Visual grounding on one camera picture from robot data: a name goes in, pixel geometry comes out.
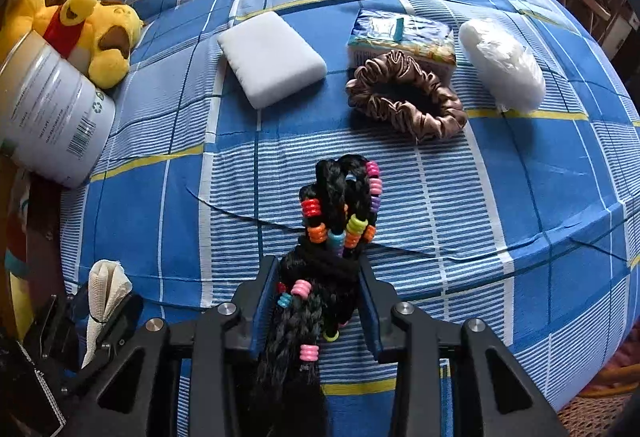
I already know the blue tissue packet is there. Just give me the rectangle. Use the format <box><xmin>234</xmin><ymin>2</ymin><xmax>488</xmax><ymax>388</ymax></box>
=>
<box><xmin>347</xmin><ymin>9</ymin><xmax>457</xmax><ymax>68</ymax></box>

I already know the yellow plush bear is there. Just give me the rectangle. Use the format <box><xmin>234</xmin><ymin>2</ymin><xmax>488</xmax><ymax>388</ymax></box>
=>
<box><xmin>1</xmin><ymin>0</ymin><xmax>143</xmax><ymax>90</ymax></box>

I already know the blue plaid bedsheet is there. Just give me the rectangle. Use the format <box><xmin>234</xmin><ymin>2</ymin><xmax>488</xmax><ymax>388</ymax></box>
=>
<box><xmin>61</xmin><ymin>0</ymin><xmax>639</xmax><ymax>409</ymax></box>

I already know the white plastic canister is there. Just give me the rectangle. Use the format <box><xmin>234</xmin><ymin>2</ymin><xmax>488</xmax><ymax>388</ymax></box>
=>
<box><xmin>1</xmin><ymin>31</ymin><xmax>115</xmax><ymax>188</ymax></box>

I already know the brown satin scrunchie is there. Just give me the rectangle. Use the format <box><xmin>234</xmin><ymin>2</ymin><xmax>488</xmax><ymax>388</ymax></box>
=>
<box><xmin>346</xmin><ymin>50</ymin><xmax>468</xmax><ymax>142</ymax></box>

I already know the white sponge block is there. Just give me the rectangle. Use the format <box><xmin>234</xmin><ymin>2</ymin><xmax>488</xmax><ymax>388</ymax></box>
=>
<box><xmin>217</xmin><ymin>12</ymin><xmax>328</xmax><ymax>110</ymax></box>

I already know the beige knit cloth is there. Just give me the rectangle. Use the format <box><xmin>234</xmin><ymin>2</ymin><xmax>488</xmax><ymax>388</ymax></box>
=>
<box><xmin>81</xmin><ymin>259</ymin><xmax>132</xmax><ymax>368</ymax></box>

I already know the black beaded braid hairpiece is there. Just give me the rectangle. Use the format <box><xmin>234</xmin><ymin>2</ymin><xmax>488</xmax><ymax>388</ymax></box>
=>
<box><xmin>247</xmin><ymin>154</ymin><xmax>383</xmax><ymax>436</ymax></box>

